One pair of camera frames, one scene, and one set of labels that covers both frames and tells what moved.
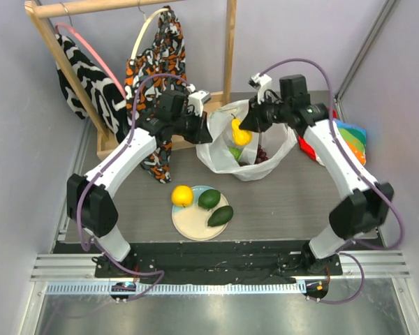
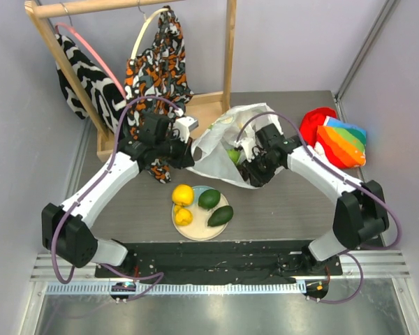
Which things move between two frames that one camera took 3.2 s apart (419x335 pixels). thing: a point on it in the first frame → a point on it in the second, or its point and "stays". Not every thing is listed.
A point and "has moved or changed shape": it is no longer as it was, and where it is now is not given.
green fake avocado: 221,216 stays
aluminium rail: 378,264 stays
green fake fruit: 209,199 stays
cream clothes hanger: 140,33 stays
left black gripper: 202,134 → 184,159
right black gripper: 257,116 → 253,167
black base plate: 219,262 stays
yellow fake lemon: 182,195 stays
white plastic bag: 267,149 has moved or changed shape
